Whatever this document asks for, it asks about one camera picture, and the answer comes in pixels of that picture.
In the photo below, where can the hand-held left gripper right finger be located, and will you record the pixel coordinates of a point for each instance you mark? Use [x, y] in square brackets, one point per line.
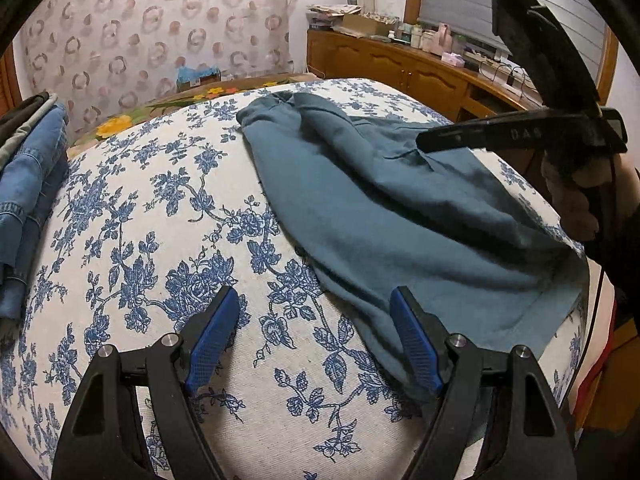
[416, 342]

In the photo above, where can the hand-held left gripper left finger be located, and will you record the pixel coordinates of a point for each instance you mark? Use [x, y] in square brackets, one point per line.
[214, 342]

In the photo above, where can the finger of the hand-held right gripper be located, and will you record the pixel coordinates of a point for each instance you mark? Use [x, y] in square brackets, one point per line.
[450, 137]

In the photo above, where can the teal blue shirt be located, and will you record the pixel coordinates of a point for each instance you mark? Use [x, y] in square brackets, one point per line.
[400, 210]

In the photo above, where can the folded grey pants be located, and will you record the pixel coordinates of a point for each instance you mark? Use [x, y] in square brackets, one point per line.
[25, 125]

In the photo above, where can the folded black pants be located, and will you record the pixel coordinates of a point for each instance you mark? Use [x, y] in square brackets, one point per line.
[17, 112]

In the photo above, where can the person's right hand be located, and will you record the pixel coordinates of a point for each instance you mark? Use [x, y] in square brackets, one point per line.
[575, 210]

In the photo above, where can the wooden cabinet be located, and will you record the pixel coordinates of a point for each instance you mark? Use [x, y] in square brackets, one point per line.
[400, 67]

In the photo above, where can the cardboard box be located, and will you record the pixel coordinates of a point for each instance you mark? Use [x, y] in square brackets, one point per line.
[367, 25]

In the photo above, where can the blue floral bedsheet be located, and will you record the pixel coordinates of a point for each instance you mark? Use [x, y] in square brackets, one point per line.
[150, 210]

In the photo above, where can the stack of newspapers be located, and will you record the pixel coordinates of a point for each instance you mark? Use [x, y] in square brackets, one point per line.
[332, 12]

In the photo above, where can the red cloth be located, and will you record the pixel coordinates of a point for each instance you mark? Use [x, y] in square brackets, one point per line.
[597, 380]

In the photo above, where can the folded blue jeans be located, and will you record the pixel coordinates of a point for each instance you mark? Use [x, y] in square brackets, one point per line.
[30, 200]

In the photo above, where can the yellow flower blanket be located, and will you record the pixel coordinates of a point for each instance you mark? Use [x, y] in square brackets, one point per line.
[117, 124]

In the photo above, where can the blue plastic bag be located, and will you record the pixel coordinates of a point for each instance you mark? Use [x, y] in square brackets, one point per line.
[197, 75]

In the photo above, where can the circle patterned curtain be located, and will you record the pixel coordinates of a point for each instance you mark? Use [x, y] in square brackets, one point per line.
[150, 25]

